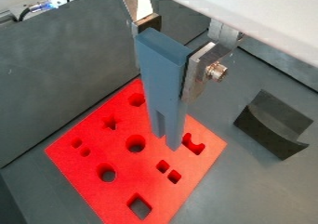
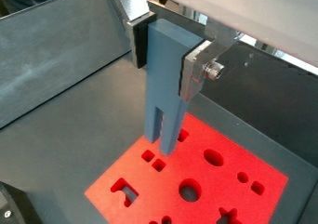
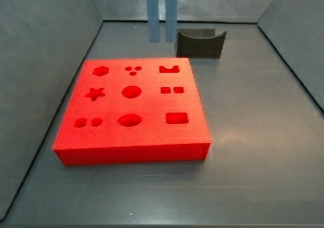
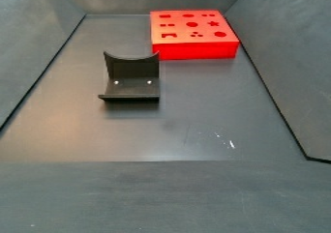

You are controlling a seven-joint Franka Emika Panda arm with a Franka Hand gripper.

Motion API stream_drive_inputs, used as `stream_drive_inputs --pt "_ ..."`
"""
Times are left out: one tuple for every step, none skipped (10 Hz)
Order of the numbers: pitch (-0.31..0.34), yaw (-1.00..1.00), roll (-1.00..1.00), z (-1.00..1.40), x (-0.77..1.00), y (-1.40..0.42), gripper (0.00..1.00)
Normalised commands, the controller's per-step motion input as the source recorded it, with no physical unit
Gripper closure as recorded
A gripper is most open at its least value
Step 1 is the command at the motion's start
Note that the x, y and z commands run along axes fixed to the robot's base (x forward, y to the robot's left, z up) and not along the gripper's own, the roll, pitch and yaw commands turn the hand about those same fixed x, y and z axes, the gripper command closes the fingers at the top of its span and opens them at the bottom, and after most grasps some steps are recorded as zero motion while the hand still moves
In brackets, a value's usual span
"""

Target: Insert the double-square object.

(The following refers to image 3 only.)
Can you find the red shape-sorting block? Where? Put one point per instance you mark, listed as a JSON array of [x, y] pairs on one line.
[[134, 112]]

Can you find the dark curved-top block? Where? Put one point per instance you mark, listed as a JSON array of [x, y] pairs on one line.
[[199, 43]]

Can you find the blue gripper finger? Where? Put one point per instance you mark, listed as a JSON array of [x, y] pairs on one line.
[[152, 14], [170, 19]]

